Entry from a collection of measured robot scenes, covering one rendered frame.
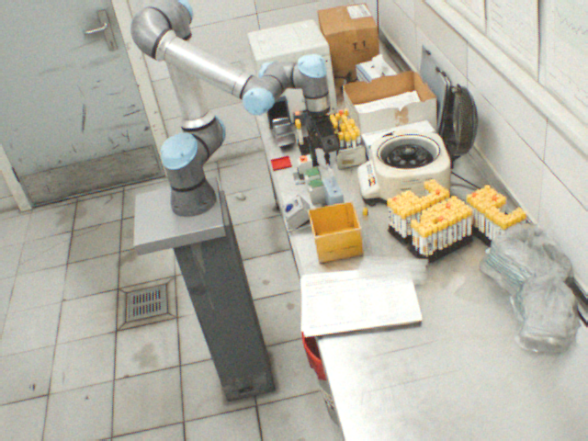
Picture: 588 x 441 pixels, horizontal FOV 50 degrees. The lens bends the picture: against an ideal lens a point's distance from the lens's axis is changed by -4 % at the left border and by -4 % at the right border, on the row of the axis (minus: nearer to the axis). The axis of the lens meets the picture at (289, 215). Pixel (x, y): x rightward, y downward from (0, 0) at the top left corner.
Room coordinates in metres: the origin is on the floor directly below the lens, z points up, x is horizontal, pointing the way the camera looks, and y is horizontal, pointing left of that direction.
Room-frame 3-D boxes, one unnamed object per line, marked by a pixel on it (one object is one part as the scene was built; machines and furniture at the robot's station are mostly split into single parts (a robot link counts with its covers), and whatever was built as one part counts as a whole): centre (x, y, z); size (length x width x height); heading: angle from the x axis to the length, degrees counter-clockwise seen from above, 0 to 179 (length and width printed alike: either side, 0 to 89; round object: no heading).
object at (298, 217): (1.63, -0.05, 0.92); 0.13 x 0.07 x 0.08; 93
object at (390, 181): (1.72, -0.39, 0.94); 0.30 x 0.24 x 0.12; 84
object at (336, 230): (1.48, -0.12, 0.92); 0.13 x 0.13 x 0.10; 0
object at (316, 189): (1.72, -0.10, 0.91); 0.05 x 0.04 x 0.07; 93
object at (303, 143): (2.00, -0.13, 0.93); 0.17 x 0.09 x 0.11; 4
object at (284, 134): (2.17, -0.04, 0.92); 0.21 x 0.07 x 0.05; 3
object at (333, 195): (1.64, -0.15, 0.92); 0.10 x 0.07 x 0.10; 5
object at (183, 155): (1.79, 0.29, 1.08); 0.13 x 0.12 x 0.14; 150
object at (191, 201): (1.78, 0.30, 0.97); 0.15 x 0.15 x 0.10
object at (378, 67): (2.43, -0.47, 0.94); 0.22 x 0.12 x 0.13; 7
